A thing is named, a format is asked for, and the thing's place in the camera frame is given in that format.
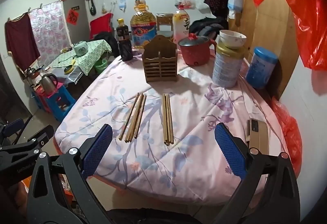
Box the gold-lidded milk powder tin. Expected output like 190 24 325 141
212 42 248 88

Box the red plastic bag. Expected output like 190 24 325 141
274 0 327 71
270 97 303 176

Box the red door decoration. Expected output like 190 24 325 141
66 8 78 26

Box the black hanging bag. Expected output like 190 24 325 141
84 0 97 16

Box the white bowl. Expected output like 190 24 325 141
219 30 247 49

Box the red cloth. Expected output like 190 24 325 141
89 13 114 40

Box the wooden panel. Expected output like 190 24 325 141
228 0 300 100

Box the dark soy sauce bottle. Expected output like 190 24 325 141
116 19 134 61

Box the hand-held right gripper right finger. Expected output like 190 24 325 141
214 122 300 224

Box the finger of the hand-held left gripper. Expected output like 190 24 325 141
0 125 55 153
0 119 25 139

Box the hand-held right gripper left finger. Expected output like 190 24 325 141
27 124 113 224

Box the steel kettle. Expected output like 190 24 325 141
39 73 58 94

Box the green bucket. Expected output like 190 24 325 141
94 59 108 74

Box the green rice cooker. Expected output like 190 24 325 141
73 41 89 57

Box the dark padded jacket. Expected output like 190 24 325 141
188 17 230 44

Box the wooden chopstick holder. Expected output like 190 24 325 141
142 34 178 83

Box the white bottle with red cap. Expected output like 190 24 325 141
172 5 191 44

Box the maroon cloth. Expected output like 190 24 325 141
4 12 41 72

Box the red electric pot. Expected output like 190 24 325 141
178 33 217 66

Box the pink floral blanket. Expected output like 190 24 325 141
54 49 285 206

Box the green floral tablecloth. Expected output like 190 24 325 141
47 39 113 76

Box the blue-lidded canister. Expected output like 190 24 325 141
246 47 279 90

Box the pink floral curtain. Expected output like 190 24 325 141
28 1 72 61

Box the black jacket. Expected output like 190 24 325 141
94 31 120 57

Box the yellow cooking oil bottle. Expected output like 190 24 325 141
130 4 157 49

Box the blue plastic stool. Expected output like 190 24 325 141
45 84 77 121

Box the white plastic bag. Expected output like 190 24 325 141
193 0 208 10

